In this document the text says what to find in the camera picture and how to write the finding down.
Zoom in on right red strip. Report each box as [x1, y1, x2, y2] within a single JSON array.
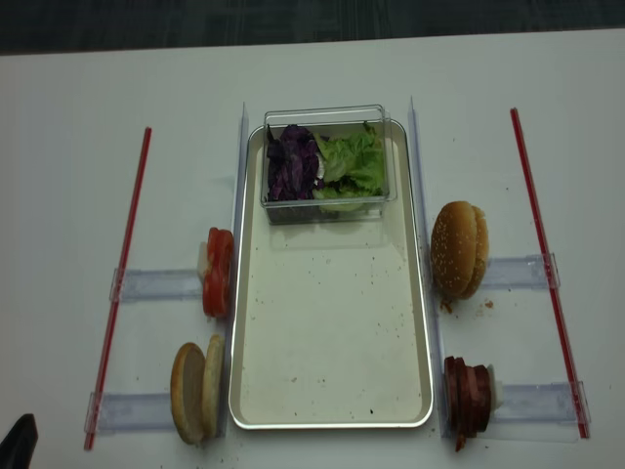
[[510, 107, 590, 440]]

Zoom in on sesame bun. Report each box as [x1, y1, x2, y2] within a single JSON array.
[[462, 205, 489, 299], [430, 201, 478, 298]]

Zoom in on red tomato slices stack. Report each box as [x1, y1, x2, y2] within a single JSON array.
[[202, 227, 233, 319]]

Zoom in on silver metal tray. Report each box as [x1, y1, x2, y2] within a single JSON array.
[[229, 122, 434, 430]]

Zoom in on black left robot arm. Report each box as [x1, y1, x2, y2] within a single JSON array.
[[0, 413, 38, 469]]

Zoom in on purple cabbage leaves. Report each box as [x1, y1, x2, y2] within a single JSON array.
[[266, 124, 322, 202]]

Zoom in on lower left clear rail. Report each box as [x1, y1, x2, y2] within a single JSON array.
[[84, 393, 175, 434]]

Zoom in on clear rail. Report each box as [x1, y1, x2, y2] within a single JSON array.
[[481, 253, 561, 290], [490, 381, 591, 425], [84, 393, 175, 434], [109, 269, 202, 303]]

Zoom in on upper left clear rail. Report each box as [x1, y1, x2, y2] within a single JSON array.
[[109, 269, 202, 303]]

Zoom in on tan bottom bun slice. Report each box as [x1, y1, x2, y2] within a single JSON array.
[[170, 342, 204, 445]]

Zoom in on sesame bun behind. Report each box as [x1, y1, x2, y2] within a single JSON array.
[[462, 205, 489, 299]]

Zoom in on upper right clear rail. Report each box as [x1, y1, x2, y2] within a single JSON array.
[[481, 253, 561, 290]]

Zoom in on red strip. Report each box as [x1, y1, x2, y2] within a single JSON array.
[[83, 127, 152, 451], [510, 107, 590, 440]]

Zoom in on clear plastic salad box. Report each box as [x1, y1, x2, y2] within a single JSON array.
[[259, 105, 396, 225]]

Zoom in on brown meat patty slices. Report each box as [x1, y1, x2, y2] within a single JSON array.
[[443, 356, 493, 436]]

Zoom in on left red strip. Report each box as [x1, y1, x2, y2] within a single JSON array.
[[83, 127, 152, 451]]

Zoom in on green lettuce leaves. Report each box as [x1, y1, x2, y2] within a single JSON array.
[[313, 122, 386, 201]]

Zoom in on right long clear divider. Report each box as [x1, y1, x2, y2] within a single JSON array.
[[408, 97, 452, 439]]

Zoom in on lower right clear rail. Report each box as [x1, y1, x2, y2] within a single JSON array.
[[490, 381, 591, 425]]

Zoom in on white pusher behind patties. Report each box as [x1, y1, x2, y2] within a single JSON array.
[[486, 363, 504, 414]]

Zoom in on white pusher behind tomato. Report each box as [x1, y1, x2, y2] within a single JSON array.
[[196, 241, 211, 282]]

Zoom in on sesame top bun front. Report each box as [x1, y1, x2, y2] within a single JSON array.
[[430, 201, 478, 298]]

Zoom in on pale bun slice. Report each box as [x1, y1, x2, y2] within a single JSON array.
[[201, 334, 225, 438]]

